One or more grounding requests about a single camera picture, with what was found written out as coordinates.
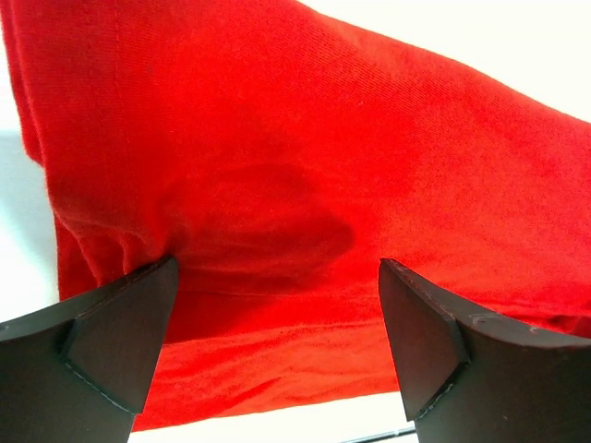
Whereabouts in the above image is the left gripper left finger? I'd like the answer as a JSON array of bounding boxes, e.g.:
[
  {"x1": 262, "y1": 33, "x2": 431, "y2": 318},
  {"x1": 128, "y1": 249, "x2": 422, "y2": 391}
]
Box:
[{"x1": 1, "y1": 257, "x2": 178, "y2": 443}]

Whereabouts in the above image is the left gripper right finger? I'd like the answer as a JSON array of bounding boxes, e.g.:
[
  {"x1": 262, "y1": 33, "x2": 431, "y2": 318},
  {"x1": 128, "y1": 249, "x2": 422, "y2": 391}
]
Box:
[{"x1": 379, "y1": 258, "x2": 590, "y2": 443}]

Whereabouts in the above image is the red t-shirt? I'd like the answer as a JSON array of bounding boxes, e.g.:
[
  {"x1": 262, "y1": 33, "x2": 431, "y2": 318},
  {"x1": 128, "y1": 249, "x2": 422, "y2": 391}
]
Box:
[{"x1": 1, "y1": 1, "x2": 590, "y2": 431}]

